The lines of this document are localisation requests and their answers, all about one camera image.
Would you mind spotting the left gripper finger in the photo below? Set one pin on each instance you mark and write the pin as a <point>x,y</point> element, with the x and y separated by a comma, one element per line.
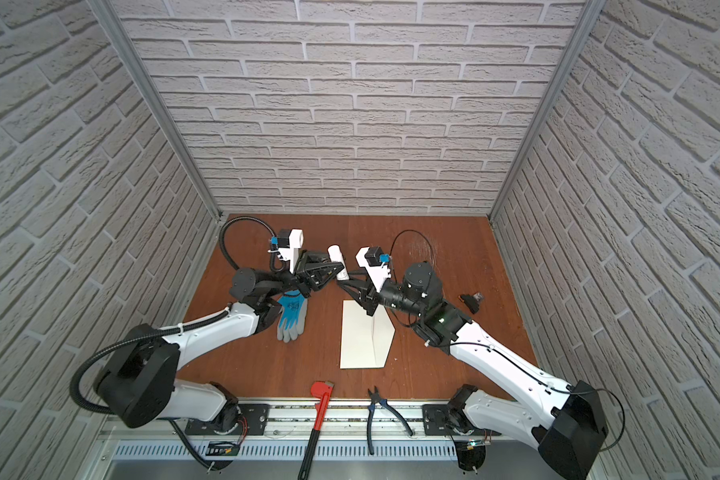
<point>322,274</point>
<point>313,258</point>

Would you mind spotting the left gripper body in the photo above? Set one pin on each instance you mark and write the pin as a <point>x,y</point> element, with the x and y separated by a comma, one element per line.
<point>302,281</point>

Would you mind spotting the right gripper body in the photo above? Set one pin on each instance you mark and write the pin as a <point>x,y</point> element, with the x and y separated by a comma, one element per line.
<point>393,298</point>

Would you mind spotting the white glue stick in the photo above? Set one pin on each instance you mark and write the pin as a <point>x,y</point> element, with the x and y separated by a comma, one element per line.
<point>336,256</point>

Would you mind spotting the cream envelope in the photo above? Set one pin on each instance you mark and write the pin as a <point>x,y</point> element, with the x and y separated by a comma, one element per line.
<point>365,339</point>

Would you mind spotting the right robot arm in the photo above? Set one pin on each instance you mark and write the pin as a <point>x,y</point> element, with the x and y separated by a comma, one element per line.
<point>564,422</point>

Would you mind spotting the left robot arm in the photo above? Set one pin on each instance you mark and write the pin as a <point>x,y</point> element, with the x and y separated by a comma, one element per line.
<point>139,382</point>

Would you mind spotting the blue grey work glove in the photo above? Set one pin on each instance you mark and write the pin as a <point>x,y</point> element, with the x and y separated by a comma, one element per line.
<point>293,316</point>

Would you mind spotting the small black orange object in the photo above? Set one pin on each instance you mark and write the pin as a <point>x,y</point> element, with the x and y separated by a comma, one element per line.
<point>472,301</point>

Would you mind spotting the red pipe wrench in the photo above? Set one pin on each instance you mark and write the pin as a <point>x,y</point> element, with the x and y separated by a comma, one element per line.
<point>321,390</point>

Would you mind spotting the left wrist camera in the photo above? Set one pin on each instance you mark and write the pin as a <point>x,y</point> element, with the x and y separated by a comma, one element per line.
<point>285,249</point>

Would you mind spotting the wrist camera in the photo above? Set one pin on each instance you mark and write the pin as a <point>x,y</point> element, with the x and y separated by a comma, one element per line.
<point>285,249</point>
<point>376,264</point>

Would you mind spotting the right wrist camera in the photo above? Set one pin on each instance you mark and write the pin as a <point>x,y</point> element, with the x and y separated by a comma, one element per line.
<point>376,264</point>

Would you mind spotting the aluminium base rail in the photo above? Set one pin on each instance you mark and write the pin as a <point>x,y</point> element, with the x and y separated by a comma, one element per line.
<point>419,442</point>

